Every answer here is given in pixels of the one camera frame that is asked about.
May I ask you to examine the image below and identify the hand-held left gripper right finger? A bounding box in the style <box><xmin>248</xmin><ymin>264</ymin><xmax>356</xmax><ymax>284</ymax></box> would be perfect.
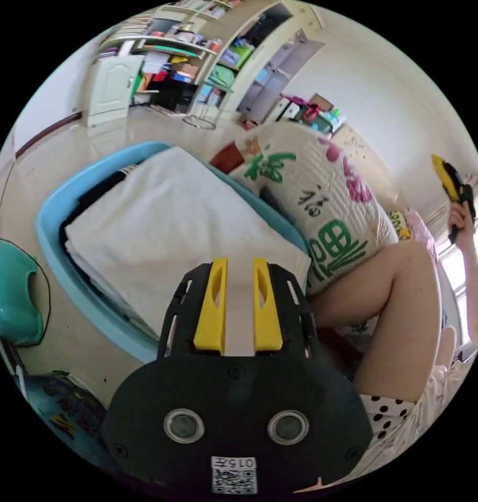
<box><xmin>252</xmin><ymin>257</ymin><xmax>284</xmax><ymax>351</ymax></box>

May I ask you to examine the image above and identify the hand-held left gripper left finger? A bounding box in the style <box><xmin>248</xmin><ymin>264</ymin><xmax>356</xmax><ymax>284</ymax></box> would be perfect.
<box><xmin>194</xmin><ymin>257</ymin><xmax>228</xmax><ymax>351</ymax></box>

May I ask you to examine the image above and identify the person's right forearm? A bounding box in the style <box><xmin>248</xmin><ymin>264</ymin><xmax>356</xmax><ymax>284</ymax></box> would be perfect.
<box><xmin>456</xmin><ymin>225</ymin><xmax>478</xmax><ymax>348</ymax></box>

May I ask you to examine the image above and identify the person's right hand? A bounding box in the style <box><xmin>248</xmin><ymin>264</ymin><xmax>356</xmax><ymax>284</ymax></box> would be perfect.
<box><xmin>447</xmin><ymin>203</ymin><xmax>469</xmax><ymax>237</ymax></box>

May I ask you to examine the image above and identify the window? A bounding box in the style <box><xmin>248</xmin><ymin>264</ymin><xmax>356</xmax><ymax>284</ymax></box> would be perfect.
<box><xmin>434</xmin><ymin>203</ymin><xmax>478</xmax><ymax>353</ymax></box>

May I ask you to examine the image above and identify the person's body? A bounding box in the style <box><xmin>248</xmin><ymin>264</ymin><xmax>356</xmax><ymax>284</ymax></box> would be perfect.
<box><xmin>307</xmin><ymin>235</ymin><xmax>473</xmax><ymax>493</ymax></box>

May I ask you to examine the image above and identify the blue plastic basket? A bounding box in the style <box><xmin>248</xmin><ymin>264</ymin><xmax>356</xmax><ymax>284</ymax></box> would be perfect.
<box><xmin>34</xmin><ymin>141</ymin><xmax>312</xmax><ymax>363</ymax></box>

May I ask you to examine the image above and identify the green plastic stool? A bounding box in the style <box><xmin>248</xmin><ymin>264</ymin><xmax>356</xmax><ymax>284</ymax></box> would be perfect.
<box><xmin>0</xmin><ymin>231</ymin><xmax>44</xmax><ymax>347</ymax></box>

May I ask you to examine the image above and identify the tall cream cupboard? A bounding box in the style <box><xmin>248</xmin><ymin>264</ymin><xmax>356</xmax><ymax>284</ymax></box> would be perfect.
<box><xmin>195</xmin><ymin>0</ymin><xmax>327</xmax><ymax>127</ymax></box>

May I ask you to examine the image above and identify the open shelf with books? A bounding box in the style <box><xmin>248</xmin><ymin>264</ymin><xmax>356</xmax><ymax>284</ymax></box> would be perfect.
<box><xmin>88</xmin><ymin>0</ymin><xmax>239</xmax><ymax>128</ymax></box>

